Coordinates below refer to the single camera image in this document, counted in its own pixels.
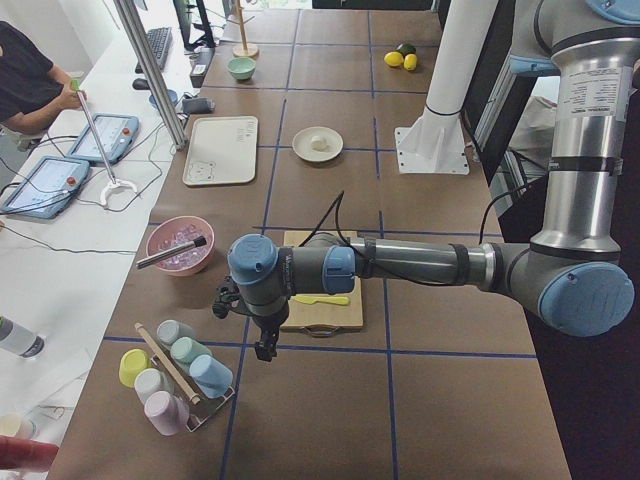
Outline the black keyboard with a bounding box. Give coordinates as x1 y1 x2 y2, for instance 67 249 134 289
146 27 172 71

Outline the wooden mug stand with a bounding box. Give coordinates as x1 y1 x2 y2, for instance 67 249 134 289
232 0 259 58

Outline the reacher grabber tool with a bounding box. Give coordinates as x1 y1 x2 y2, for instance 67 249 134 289
71 79 138 208

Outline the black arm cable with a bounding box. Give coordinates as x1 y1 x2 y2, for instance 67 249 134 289
298 189 551 289

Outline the teach pendant far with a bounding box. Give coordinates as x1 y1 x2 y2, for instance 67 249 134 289
67 114 140 165

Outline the pink bowl with ice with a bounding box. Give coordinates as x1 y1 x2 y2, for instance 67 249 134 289
145 216 215 277

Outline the teach pendant near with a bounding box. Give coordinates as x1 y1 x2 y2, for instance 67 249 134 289
1 156 91 219

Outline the teach pendant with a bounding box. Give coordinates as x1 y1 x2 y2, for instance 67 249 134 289
67 114 140 165
1 156 91 219

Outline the light blue cup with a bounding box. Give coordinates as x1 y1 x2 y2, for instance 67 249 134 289
189 355 233 398

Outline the white cup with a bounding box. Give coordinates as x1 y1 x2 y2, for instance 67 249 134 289
134 368 174 405

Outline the grey cup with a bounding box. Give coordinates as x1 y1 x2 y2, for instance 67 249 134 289
156 319 196 348

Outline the mint green cup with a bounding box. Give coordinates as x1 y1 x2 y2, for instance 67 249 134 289
170 336 212 369

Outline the white wire cup rack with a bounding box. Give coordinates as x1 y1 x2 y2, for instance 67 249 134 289
151 355 236 432

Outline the aluminium frame post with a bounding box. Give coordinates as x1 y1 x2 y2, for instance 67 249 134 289
114 0 188 151

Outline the green bowl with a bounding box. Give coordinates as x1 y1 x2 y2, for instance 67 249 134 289
227 57 257 81

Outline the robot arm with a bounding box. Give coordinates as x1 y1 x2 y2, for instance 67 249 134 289
212 1 639 361

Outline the yellow lemon lower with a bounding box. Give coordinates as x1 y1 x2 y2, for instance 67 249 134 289
403 53 418 71

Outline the wooden rack handle rod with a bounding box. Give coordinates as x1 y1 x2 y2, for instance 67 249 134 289
134 323 202 405

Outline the black computer mouse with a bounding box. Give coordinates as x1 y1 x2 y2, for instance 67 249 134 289
132 78 150 91

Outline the yellow lemon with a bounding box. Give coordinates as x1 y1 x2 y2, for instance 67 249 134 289
384 51 404 68
403 53 418 71

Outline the clear water bottle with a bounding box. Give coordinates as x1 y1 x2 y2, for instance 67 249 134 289
0 316 45 358

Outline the white bear tray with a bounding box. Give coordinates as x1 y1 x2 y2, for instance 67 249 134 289
183 116 258 187

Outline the cream round plate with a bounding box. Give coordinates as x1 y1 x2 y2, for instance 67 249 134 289
292 126 344 163

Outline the yellow cup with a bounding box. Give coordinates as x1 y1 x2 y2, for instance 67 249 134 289
118 348 150 388

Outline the person in black shirt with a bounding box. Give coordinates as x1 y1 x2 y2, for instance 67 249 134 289
1 21 81 135

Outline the steel ice scoop handle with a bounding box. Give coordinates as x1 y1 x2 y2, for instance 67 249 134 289
136 236 207 269

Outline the yellow lemon upper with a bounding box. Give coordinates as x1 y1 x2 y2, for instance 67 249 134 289
384 51 404 68

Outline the pink cup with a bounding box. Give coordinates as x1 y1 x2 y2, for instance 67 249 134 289
144 391 189 436

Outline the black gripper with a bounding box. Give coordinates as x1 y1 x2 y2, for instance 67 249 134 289
254 312 288 362

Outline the yellow plastic knife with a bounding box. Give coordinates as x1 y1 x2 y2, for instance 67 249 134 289
291 295 350 306

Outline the bamboo cutting board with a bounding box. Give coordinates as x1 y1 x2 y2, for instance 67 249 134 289
277 230 366 333

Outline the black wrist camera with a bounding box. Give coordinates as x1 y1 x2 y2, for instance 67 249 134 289
212 276 251 319

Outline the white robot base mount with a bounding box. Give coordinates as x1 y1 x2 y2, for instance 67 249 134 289
394 0 498 175

